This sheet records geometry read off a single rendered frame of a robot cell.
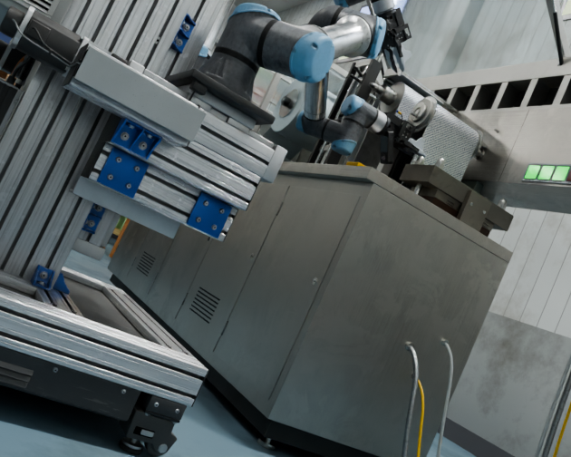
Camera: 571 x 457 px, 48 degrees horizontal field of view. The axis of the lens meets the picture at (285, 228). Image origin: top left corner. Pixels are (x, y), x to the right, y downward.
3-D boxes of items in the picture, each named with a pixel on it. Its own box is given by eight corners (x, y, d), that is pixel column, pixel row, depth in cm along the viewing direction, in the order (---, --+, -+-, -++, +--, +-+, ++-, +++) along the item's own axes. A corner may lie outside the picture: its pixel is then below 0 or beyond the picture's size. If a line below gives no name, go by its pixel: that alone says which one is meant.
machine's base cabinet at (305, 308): (99, 281, 409) (157, 160, 416) (186, 316, 438) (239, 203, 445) (251, 450, 184) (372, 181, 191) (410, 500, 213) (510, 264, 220)
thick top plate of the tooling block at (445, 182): (399, 179, 222) (405, 163, 223) (476, 226, 240) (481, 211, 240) (428, 181, 208) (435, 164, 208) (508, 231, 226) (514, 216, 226)
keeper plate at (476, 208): (455, 218, 215) (468, 189, 216) (475, 231, 219) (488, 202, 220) (460, 219, 212) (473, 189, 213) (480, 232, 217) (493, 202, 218)
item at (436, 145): (407, 170, 228) (427, 124, 230) (451, 199, 239) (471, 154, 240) (407, 170, 228) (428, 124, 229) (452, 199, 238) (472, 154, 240)
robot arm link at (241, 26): (224, 63, 163) (246, 16, 164) (270, 79, 158) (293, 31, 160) (207, 41, 151) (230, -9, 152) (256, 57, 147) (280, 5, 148)
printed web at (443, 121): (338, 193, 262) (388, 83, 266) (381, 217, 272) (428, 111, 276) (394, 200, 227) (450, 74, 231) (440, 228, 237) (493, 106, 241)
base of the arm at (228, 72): (203, 77, 144) (222, 38, 145) (182, 82, 157) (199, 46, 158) (257, 110, 151) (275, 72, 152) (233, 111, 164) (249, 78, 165)
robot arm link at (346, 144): (323, 148, 221) (336, 120, 222) (353, 160, 218) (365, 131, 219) (318, 140, 214) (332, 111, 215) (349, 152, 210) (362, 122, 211)
